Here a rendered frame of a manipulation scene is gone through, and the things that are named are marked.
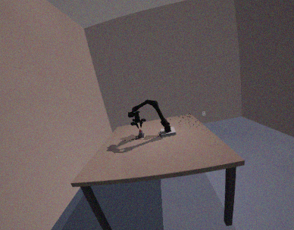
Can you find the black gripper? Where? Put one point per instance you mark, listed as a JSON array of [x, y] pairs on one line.
[[138, 121]]

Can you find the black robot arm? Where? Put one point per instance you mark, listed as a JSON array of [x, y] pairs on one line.
[[164, 122]]

